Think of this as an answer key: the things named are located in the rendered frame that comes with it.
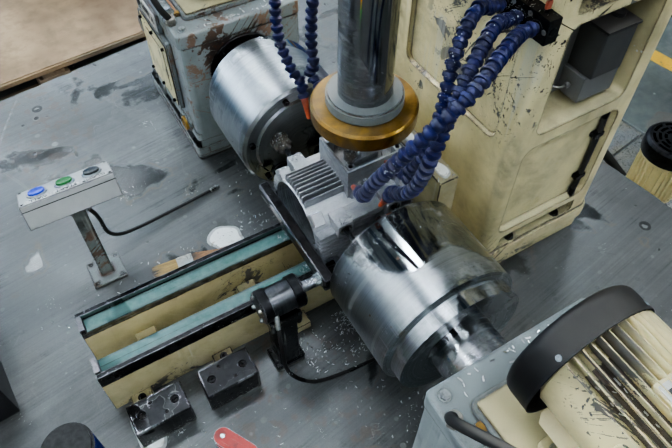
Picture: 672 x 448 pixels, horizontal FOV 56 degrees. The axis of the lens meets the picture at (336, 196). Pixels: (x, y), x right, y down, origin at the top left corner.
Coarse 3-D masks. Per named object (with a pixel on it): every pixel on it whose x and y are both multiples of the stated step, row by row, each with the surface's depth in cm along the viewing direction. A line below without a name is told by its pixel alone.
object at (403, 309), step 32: (384, 224) 98; (416, 224) 98; (448, 224) 99; (352, 256) 99; (384, 256) 96; (416, 256) 94; (448, 256) 94; (480, 256) 96; (352, 288) 99; (384, 288) 94; (416, 288) 92; (448, 288) 90; (480, 288) 92; (352, 320) 101; (384, 320) 93; (416, 320) 91; (448, 320) 89; (480, 320) 96; (384, 352) 94; (416, 352) 91; (448, 352) 94; (480, 352) 92; (416, 384) 102
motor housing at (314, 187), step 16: (320, 160) 115; (288, 176) 112; (304, 176) 112; (320, 176) 112; (336, 176) 111; (288, 192) 123; (304, 192) 109; (320, 192) 110; (336, 192) 111; (288, 208) 124; (304, 208) 110; (320, 208) 110; (336, 208) 111; (352, 208) 112; (368, 208) 112; (304, 224) 125; (368, 224) 114; (320, 240) 110; (336, 240) 112; (320, 256) 114
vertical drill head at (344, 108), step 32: (352, 0) 86; (384, 0) 85; (352, 32) 90; (384, 32) 89; (352, 64) 94; (384, 64) 94; (320, 96) 105; (352, 96) 98; (384, 96) 99; (416, 96) 105; (320, 128) 102; (352, 128) 100; (384, 128) 100; (352, 160) 105
